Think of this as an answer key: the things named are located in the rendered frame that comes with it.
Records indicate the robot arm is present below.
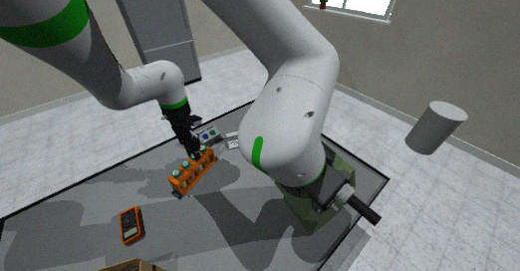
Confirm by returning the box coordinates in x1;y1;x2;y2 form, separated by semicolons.
0;0;382;226

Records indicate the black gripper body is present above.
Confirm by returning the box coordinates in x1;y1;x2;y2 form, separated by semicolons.
170;115;193;137

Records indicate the white button panel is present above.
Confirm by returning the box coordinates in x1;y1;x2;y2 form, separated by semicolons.
196;124;222;147

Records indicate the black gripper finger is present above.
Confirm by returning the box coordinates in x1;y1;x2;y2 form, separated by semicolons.
173;130;191;157
182;130;201;161

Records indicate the orange handheld multimeter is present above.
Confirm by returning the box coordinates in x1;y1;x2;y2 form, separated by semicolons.
120;206;143;246

